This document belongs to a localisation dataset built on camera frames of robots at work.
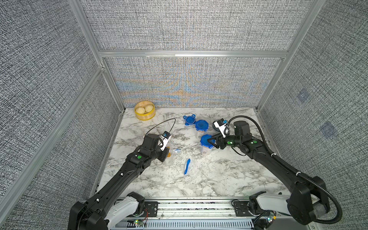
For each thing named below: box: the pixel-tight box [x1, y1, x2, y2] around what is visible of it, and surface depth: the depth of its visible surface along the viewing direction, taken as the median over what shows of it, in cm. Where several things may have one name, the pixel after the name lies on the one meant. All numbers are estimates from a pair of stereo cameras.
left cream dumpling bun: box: [135, 106, 146, 115], surface depth 112 cm
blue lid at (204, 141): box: [200, 134, 216, 149], surface depth 85 cm
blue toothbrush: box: [184, 158, 191, 175], surface depth 90 cm
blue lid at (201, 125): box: [195, 119, 209, 132], surface depth 94 cm
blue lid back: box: [183, 114, 196, 126], surface depth 115 cm
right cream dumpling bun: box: [145, 104, 154, 113], surface depth 115 cm
